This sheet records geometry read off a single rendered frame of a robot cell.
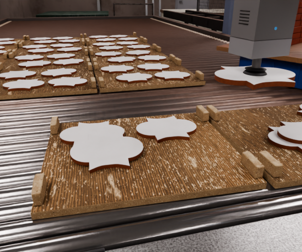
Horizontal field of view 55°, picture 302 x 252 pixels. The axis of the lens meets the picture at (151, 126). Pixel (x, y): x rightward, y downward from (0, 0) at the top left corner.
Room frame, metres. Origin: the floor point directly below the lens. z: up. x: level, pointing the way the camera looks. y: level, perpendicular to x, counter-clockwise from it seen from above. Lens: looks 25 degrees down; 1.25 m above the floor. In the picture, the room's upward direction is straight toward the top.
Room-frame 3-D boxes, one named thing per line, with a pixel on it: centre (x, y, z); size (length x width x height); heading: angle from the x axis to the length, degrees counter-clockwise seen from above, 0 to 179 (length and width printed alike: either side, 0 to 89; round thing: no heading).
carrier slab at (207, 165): (0.57, 0.02, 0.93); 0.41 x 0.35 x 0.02; 102
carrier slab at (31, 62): (1.47, 0.52, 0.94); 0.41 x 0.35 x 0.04; 104
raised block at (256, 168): (0.48, -0.19, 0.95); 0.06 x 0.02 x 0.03; 12
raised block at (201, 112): (0.74, -0.14, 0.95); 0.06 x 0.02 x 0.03; 12
